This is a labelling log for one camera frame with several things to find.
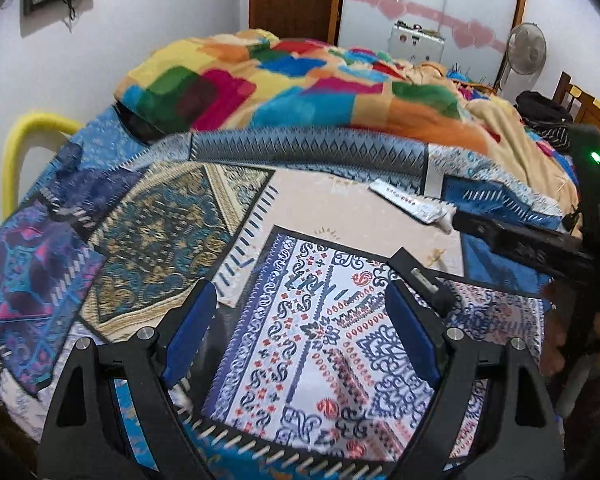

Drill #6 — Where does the person's right hand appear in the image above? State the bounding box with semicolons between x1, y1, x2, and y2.
538;278;600;378

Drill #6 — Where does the blue patterned patchwork bedsheet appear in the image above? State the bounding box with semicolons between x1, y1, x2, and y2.
0;108;562;479

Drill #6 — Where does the wooden chair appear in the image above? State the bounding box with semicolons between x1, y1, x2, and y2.
553;72;600;130

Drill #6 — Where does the black striped clothing pile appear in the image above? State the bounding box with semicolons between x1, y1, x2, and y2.
514;90;573;154

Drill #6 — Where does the white standing fan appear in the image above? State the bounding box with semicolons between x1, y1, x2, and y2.
496;22;547;90

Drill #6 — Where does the colourful patchwork fleece blanket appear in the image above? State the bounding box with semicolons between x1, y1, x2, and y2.
114;29;578;211

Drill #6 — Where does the white electrical box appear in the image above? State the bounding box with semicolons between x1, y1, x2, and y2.
388;21;445;65

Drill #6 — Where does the white wardrobe with hearts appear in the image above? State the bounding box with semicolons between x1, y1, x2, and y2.
337;0;518;86

